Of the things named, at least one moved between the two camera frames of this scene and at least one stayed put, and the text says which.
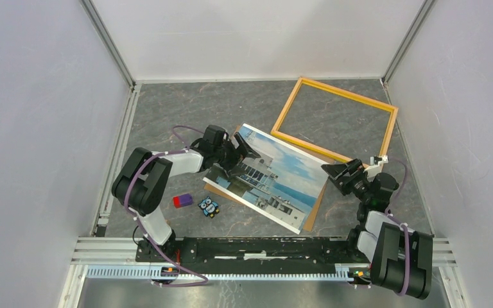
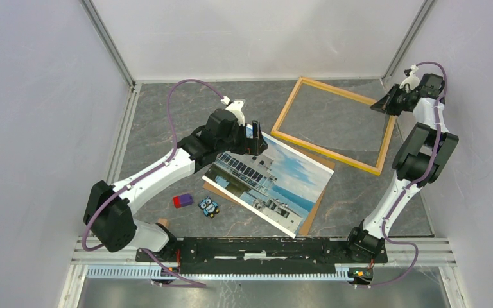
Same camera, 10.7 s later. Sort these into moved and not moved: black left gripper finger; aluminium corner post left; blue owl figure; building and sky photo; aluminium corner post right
Moved: black left gripper finger
Not moved: aluminium corner post right; aluminium corner post left; building and sky photo; blue owl figure
